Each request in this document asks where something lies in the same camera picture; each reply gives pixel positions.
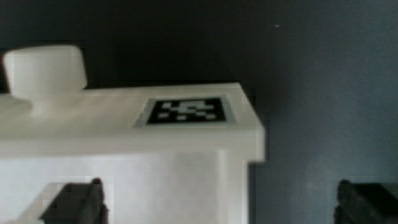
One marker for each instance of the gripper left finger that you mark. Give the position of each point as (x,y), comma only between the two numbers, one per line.
(76,207)

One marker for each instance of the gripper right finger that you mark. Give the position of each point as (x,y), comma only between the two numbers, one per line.
(366,203)

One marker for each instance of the white front drawer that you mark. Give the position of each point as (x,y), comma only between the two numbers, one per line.
(162,139)

